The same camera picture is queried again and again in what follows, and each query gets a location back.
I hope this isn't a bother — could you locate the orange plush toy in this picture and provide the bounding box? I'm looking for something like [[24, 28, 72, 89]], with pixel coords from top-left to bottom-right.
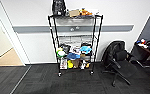
[[79, 8, 94, 17]]

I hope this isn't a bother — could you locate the blue cap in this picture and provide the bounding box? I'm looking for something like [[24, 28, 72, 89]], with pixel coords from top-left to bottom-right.
[[65, 52, 82, 61]]

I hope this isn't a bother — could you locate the black office chair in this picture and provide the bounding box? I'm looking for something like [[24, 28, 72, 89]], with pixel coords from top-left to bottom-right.
[[100, 40, 139, 87]]

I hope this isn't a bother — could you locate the box with face picture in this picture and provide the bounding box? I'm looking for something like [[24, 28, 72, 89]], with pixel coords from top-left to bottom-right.
[[59, 57, 69, 70]]

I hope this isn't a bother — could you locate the black wire shelf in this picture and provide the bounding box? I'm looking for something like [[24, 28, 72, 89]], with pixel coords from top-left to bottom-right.
[[47, 13, 105, 77]]

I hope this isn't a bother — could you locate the dark cluttered desk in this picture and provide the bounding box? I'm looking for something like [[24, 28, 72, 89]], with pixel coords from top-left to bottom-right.
[[132, 35, 150, 72]]

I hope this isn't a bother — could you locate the light blue plush toy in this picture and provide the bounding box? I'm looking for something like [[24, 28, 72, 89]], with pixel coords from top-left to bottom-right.
[[79, 45, 93, 55]]

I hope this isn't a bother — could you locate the yellow round toy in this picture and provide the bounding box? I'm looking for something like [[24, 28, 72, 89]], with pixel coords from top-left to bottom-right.
[[67, 59, 75, 70]]

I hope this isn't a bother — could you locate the grey wall socket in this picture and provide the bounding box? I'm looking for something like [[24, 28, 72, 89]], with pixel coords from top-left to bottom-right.
[[75, 25, 81, 31], [69, 27, 75, 32]]

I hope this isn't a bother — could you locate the green and white toy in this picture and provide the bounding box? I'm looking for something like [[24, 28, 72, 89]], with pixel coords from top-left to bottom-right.
[[55, 47, 67, 59]]

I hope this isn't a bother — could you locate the large black printed bag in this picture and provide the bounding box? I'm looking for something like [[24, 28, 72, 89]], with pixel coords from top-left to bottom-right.
[[51, 0, 67, 17]]

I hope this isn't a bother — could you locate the black and white package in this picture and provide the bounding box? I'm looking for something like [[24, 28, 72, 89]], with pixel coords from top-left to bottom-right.
[[80, 59, 87, 70]]

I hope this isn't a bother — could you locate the brown paper package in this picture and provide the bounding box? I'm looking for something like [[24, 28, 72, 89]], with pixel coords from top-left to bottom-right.
[[72, 59, 81, 69]]

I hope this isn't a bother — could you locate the white printed magazine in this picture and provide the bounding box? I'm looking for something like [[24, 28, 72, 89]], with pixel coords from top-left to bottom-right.
[[70, 46, 82, 55]]

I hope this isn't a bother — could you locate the small black bag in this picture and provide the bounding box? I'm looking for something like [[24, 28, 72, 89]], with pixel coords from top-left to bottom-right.
[[58, 44, 71, 54]]

